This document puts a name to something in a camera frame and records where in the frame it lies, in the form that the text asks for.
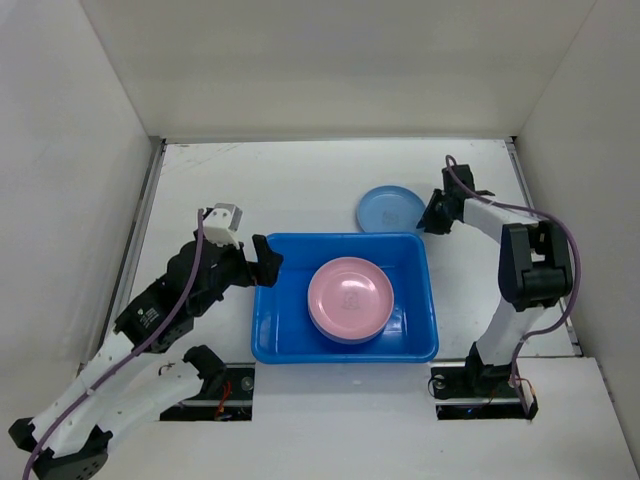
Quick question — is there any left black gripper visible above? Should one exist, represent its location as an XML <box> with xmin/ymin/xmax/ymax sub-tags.
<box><xmin>192</xmin><ymin>227</ymin><xmax>283</xmax><ymax>317</ymax></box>

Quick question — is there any blue plate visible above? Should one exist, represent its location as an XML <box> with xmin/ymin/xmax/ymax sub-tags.
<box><xmin>356</xmin><ymin>185</ymin><xmax>426</xmax><ymax>233</ymax></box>

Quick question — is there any pink plate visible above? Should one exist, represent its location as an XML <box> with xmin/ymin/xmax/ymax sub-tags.
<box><xmin>307</xmin><ymin>257</ymin><xmax>395</xmax><ymax>338</ymax></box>

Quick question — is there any purple plate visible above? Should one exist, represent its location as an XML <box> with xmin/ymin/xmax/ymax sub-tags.
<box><xmin>312</xmin><ymin>319</ymin><xmax>387</xmax><ymax>345</ymax></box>

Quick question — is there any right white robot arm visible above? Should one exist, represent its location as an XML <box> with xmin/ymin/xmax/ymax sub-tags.
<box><xmin>417</xmin><ymin>155</ymin><xmax>581</xmax><ymax>399</ymax></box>

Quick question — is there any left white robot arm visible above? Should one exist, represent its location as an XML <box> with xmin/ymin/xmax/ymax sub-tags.
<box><xmin>9</xmin><ymin>232</ymin><xmax>284</xmax><ymax>479</ymax></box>

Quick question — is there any blue plastic bin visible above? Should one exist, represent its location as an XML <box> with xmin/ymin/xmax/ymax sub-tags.
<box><xmin>251</xmin><ymin>233</ymin><xmax>439</xmax><ymax>364</ymax></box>

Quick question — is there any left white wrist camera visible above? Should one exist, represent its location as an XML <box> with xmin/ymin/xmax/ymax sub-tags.
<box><xmin>203</xmin><ymin>203</ymin><xmax>243</xmax><ymax>249</ymax></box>

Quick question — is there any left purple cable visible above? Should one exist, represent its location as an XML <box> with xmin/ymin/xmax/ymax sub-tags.
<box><xmin>22</xmin><ymin>207</ymin><xmax>207</xmax><ymax>480</ymax></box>

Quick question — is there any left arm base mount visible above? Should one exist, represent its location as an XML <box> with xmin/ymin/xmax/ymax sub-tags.
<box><xmin>159</xmin><ymin>363</ymin><xmax>255</xmax><ymax>422</ymax></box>

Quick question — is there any left aluminium rail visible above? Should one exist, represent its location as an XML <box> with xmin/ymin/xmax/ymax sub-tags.
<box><xmin>93</xmin><ymin>136</ymin><xmax>166</xmax><ymax>352</ymax></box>

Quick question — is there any aluminium rail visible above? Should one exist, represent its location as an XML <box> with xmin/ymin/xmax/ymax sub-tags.
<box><xmin>504</xmin><ymin>135</ymin><xmax>584</xmax><ymax>357</ymax></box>
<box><xmin>93</xmin><ymin>136</ymin><xmax>166</xmax><ymax>352</ymax></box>

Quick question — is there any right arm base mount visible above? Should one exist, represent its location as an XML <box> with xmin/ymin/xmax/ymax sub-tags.
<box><xmin>428</xmin><ymin>364</ymin><xmax>539</xmax><ymax>421</ymax></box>

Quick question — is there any right aluminium rail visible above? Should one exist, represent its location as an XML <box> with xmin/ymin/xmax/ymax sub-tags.
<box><xmin>504</xmin><ymin>135</ymin><xmax>584</xmax><ymax>357</ymax></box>

